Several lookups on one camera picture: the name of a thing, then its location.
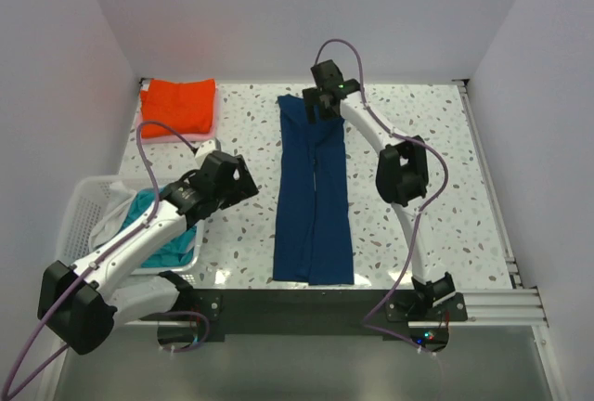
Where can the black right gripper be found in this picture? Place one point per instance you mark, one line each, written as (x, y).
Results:
(322, 100)

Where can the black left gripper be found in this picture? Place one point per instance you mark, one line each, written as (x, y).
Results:
(242, 181)

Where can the dark blue printed t-shirt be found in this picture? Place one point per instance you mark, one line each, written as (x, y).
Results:
(313, 242)

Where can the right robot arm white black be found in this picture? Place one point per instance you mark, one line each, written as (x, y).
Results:
(402, 180)

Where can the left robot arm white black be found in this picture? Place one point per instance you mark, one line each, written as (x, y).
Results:
(83, 303)

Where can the teal t-shirt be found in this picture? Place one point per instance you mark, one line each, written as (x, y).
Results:
(177, 252)

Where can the folded pink t-shirt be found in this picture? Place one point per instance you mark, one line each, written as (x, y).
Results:
(194, 137)

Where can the folded orange t-shirt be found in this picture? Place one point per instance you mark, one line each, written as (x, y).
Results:
(185, 107)

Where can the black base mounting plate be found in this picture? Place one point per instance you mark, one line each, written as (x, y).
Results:
(314, 313)

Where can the white plastic laundry basket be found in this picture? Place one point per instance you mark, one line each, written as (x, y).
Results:
(85, 208)

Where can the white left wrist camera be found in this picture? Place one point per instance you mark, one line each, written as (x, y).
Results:
(205, 148)

